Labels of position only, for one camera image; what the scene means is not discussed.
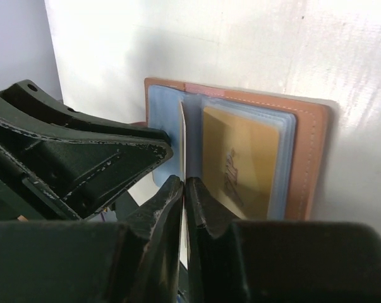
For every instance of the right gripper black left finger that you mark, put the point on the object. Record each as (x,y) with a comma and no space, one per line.
(80,261)

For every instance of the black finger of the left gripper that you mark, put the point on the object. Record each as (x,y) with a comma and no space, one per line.
(60,164)

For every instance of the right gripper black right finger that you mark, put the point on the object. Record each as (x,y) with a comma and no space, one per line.
(234,260)

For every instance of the brown leather card holder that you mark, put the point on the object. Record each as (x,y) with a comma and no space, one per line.
(309,141)

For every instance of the gold VIP card in holder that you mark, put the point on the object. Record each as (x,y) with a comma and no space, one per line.
(239,159)

